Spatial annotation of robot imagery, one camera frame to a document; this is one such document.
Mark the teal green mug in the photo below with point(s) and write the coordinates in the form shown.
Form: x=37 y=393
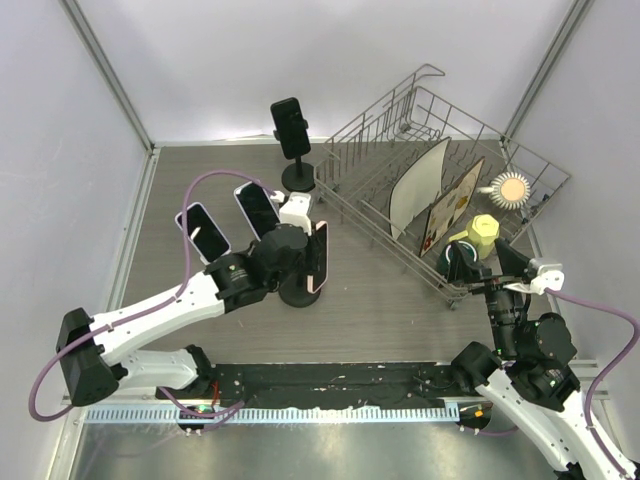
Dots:
x=443 y=263

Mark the yellow mug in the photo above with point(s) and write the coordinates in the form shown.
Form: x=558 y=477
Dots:
x=481 y=232

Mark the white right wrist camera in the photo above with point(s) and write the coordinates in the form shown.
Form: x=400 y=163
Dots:
x=542 y=275

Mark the black round-base phone stand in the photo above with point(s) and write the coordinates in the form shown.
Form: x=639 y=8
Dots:
x=293 y=290

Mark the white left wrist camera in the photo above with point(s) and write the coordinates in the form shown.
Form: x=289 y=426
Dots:
x=295 y=211

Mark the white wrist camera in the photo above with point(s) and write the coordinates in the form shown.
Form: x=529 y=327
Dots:
x=542 y=275
x=295 y=211

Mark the white slotted cable duct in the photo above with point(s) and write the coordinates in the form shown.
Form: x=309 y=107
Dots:
x=165 y=414

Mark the black clamp phone stand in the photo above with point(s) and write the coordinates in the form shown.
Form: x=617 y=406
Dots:
x=298 y=176

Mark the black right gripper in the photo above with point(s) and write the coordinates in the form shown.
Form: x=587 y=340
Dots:
x=513 y=264

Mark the grey wire dish rack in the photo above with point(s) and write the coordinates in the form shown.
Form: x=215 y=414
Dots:
x=366 y=157

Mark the striped white mug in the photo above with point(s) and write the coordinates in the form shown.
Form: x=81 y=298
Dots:
x=507 y=191

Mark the black phone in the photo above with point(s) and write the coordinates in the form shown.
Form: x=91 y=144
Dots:
x=290 y=128

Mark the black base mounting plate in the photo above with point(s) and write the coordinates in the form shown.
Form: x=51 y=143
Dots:
x=332 y=386

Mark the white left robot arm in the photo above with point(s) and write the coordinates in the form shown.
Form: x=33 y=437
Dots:
x=104 y=353

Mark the phone with lilac case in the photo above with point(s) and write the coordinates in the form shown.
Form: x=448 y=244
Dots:
x=204 y=234

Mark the floral square plate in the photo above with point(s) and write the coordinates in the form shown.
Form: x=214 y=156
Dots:
x=449 y=206

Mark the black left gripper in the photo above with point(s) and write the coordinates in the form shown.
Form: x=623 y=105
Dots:
x=308 y=262

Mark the phone with pink case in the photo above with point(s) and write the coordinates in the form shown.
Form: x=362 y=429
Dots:
x=318 y=258

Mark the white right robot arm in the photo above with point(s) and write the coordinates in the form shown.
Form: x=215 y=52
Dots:
x=527 y=374

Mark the plain white square plate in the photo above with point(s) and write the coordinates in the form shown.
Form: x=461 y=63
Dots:
x=417 y=188

